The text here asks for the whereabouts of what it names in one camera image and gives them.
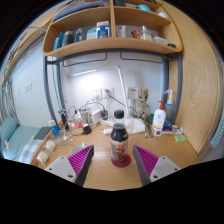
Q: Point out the stainless steel tumbler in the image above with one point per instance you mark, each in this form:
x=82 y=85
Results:
x=85 y=116

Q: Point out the white wall socket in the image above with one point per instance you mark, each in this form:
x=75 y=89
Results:
x=133 y=92
x=108 y=93
x=96 y=94

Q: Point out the blue checked blanket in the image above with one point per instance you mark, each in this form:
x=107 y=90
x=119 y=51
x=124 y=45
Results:
x=30 y=151

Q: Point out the white power strip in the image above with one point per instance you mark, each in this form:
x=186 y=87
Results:
x=106 y=122

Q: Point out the wooden bunk bed rail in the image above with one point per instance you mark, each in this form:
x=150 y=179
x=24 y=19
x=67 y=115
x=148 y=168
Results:
x=25 y=46

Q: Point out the dark drink bottle black cap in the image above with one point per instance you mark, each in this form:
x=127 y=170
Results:
x=119 y=136

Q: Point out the small white earbud case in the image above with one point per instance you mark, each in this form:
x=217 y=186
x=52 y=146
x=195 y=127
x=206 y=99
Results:
x=107 y=131

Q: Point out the green eraser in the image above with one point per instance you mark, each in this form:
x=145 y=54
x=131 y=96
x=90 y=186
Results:
x=180 y=138

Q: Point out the white light switch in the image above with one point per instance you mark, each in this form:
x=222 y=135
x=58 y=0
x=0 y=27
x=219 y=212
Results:
x=28 y=86

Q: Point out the dark green round container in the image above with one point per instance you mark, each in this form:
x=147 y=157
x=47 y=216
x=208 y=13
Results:
x=150 y=119

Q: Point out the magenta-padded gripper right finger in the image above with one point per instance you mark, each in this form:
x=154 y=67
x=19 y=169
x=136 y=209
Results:
x=148 y=160

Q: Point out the black charger block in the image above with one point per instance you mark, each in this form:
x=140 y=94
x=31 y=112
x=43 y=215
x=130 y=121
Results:
x=86 y=129

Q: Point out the red flat packet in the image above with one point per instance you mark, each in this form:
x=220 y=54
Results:
x=74 y=125

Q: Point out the grey metal ruler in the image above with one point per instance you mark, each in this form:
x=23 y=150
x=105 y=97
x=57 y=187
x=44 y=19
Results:
x=149 y=130

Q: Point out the black electric shaver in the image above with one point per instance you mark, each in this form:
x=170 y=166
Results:
x=63 y=119

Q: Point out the grey curtain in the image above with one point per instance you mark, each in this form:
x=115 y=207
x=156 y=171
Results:
x=7 y=100

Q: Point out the teal pillow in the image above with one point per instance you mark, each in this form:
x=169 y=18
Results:
x=9 y=128

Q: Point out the white lotion pump bottle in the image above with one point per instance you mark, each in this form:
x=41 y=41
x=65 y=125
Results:
x=159 y=121

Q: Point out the bagged yellow bread bun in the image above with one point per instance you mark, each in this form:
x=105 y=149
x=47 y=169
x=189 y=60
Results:
x=50 y=145
x=42 y=157

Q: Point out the teal striped mattress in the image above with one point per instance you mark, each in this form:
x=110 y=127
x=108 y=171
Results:
x=21 y=136

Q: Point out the white power adapter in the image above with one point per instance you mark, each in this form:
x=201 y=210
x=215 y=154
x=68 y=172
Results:
x=96 y=116

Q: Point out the dark grey laptop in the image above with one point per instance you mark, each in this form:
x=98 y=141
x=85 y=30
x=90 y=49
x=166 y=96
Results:
x=42 y=133

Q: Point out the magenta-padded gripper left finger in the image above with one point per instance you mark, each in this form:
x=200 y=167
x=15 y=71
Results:
x=78 y=160

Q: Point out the wooden tree figurine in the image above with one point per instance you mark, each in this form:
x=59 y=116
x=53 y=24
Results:
x=142 y=101

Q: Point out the white desk lamp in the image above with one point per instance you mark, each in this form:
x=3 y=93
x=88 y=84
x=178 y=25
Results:
x=121 y=83

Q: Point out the wooden shelf unit with items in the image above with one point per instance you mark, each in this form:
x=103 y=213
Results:
x=110 y=43

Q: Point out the white earphones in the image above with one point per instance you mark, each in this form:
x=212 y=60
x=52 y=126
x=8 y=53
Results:
x=65 y=137

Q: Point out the black plug adapter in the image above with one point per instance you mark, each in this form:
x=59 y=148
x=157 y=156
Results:
x=104 y=115

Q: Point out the blue and white tube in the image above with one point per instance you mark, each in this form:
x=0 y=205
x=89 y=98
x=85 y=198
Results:
x=54 y=129

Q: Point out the grey metal desk frame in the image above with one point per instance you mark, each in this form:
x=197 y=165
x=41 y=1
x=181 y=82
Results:
x=48 y=86

